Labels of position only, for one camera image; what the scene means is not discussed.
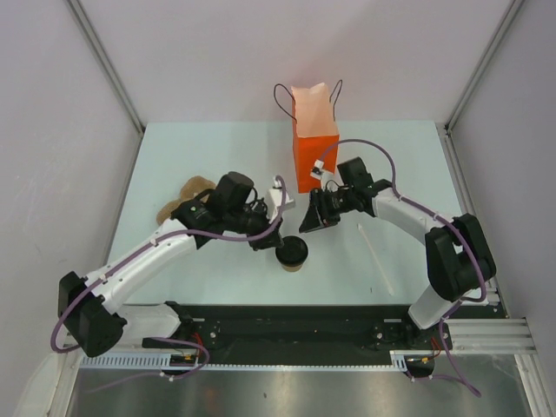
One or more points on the black plastic cup lid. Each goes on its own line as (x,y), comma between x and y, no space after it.
(293,251)

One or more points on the aluminium frame post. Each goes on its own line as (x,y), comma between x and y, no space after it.
(496,40)
(99,52)

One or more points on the left aluminium frame post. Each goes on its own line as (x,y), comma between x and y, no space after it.
(99,52)

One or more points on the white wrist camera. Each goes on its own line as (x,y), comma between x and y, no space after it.
(318,170)
(278,199)

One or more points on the white wrapped straw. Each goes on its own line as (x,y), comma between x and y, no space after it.
(384,277)

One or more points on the right aluminium frame post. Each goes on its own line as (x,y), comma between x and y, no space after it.
(496,40)

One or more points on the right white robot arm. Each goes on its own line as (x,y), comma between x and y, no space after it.
(458,257)

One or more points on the orange paper bag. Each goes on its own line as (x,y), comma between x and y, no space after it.
(314,129)

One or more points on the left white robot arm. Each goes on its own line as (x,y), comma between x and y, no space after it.
(232,211)

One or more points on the brown pulp cup carrier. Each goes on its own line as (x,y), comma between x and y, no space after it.
(182,197)

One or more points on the white slotted cable duct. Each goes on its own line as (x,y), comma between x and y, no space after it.
(176,362)

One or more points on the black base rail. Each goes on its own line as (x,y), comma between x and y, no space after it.
(305,336)

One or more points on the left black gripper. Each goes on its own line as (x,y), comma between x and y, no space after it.
(268,234)

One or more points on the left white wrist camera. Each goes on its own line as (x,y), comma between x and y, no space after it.
(278,199)

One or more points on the brown paper coffee cup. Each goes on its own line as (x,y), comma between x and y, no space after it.
(291,268)

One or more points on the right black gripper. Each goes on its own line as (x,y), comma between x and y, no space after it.
(319,215)

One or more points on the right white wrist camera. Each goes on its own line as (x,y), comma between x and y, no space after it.
(318,170)

